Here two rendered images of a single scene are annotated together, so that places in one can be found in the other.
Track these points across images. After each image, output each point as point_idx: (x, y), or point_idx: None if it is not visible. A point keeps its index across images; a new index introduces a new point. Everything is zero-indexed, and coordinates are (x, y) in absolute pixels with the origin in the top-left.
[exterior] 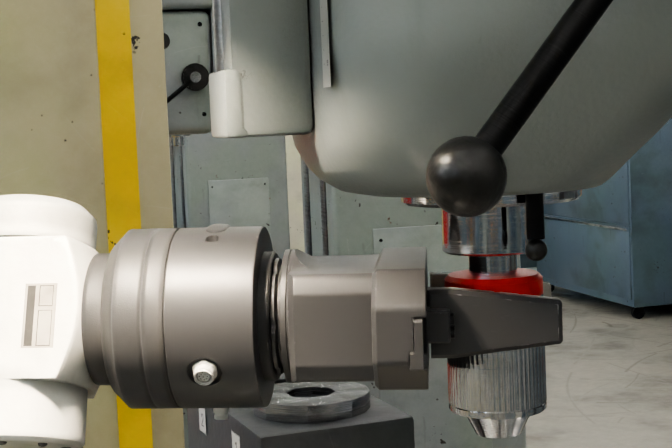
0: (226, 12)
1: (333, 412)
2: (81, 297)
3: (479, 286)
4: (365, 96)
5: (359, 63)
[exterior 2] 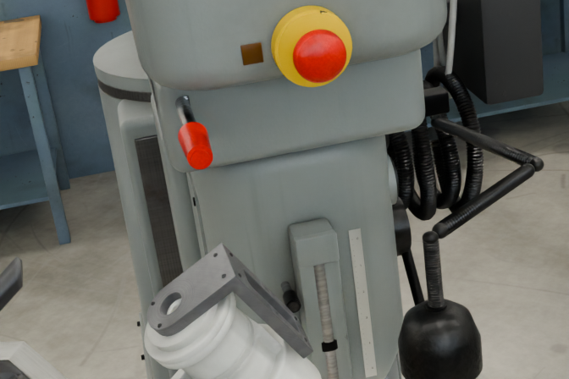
0: (350, 372)
1: None
2: None
3: None
4: (384, 370)
5: (386, 360)
